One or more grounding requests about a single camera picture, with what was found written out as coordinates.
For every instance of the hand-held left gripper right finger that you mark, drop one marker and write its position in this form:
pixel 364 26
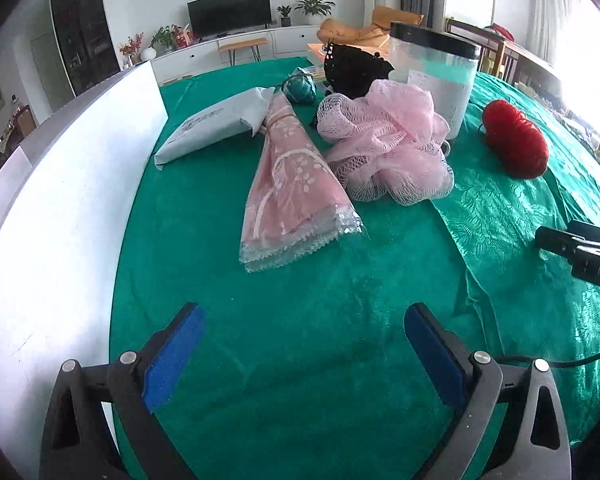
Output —
pixel 437 355

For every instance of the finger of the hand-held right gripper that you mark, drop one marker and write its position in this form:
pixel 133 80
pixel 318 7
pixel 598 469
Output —
pixel 555 241
pixel 595 230

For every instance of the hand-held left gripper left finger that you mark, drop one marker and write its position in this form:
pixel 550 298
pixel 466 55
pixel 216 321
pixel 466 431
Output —
pixel 175 355

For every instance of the red mesh ball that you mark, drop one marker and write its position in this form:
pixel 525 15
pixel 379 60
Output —
pixel 515 137

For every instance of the white board panel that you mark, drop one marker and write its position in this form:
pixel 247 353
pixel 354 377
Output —
pixel 55 235

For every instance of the pink mesh bath sponge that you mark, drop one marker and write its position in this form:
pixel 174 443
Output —
pixel 390 130

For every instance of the white paper package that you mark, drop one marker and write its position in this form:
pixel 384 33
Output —
pixel 205 125

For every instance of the teal yarn ball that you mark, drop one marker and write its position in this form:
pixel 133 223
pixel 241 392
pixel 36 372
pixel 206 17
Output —
pixel 300 89

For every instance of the green tablecloth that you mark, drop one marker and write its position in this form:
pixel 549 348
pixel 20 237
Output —
pixel 305 310

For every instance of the wooden chair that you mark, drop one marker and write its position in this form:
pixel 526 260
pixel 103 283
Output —
pixel 500 55

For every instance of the clear jar with black lid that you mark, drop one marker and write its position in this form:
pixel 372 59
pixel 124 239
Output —
pixel 445 75

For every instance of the red cloth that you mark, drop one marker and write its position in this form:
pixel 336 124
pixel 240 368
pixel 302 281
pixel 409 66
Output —
pixel 502 31

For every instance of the black lace item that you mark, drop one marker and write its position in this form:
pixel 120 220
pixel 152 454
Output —
pixel 355 70

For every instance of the orange lounge chair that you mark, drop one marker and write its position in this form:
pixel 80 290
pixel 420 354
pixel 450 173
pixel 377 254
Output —
pixel 360 32

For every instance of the red flowers in white vase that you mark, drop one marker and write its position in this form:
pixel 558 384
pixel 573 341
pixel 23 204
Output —
pixel 135 47

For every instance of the bushy green houseplant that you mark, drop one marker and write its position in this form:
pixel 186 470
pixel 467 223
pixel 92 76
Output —
pixel 165 37

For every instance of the wooden slatted stool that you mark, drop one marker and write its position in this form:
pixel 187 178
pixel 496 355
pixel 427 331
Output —
pixel 242 44

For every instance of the white television cabinet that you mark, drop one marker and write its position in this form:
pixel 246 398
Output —
pixel 290 40

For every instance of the large green potted plant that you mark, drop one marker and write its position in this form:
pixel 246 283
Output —
pixel 314 5

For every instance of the dark display cabinet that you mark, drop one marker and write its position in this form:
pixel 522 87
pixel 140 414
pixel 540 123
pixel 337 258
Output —
pixel 85 25

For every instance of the black television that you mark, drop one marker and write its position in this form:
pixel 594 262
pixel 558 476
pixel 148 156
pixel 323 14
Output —
pixel 230 10

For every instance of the small green potted plant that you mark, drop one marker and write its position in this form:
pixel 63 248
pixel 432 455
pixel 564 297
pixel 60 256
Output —
pixel 284 14

